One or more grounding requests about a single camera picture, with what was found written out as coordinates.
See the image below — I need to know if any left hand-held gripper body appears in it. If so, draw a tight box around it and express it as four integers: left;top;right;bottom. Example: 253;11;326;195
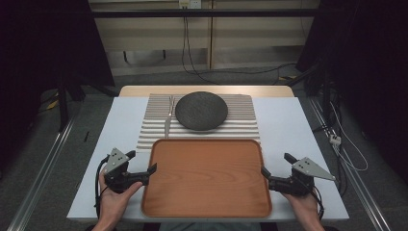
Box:
101;147;150;194

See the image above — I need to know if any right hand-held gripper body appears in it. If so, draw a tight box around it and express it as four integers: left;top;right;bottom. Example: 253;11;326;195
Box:
268;156;337;197

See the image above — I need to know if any brown wooden tray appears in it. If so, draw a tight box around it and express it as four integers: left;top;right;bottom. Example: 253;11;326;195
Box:
140;138;273;219

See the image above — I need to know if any person's left hand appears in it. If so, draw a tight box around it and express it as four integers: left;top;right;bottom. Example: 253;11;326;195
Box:
95;171;144;225

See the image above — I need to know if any person's right hand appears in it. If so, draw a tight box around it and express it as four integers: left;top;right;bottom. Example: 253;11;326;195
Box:
282;190;323;225

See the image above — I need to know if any white table board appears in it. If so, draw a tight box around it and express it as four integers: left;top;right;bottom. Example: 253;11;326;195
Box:
66;96;350;223

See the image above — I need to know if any silver fork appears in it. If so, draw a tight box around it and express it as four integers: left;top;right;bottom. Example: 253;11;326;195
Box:
164;95;176;140

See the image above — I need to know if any striped beige placemat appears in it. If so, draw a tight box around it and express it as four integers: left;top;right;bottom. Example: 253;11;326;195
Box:
136;92;262;154

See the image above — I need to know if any light wooden table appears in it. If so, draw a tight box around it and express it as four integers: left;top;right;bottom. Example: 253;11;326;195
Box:
118;85;295;98

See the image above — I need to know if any dark grey round plate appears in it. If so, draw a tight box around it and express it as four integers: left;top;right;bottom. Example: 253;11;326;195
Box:
174;90;229;132

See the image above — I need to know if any person's grey clothing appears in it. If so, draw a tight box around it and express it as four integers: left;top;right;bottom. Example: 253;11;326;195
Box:
158;221;263;231

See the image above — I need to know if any black metal stand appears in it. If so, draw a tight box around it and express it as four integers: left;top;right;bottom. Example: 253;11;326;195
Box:
57;71;120;133

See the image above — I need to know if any black curtain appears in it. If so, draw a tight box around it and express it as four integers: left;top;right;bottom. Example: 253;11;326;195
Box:
0;0;115;167
295;0;408;176

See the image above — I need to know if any black horizontal bar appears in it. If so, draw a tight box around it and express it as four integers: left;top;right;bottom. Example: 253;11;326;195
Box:
90;8;322;19

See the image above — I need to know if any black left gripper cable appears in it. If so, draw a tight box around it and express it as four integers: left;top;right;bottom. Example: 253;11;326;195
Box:
93;154;111;219

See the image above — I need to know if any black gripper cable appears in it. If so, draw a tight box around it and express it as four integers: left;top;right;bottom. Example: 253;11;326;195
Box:
312;186;325;221
93;154;111;219

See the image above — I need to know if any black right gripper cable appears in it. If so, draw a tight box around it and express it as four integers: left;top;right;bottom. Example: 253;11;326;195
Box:
312;186;325;221

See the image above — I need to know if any white floor cable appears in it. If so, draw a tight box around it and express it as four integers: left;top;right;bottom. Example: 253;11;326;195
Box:
330;101;370;172

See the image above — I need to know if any metal floor rail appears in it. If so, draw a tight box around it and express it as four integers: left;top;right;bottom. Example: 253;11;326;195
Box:
308;96;393;231
6;116;77;231

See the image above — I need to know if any black wall cable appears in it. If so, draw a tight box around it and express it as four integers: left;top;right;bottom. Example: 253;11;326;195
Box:
181;15;298;87

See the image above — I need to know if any white wall outlet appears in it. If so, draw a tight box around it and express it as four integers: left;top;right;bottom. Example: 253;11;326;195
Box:
178;0;203;10

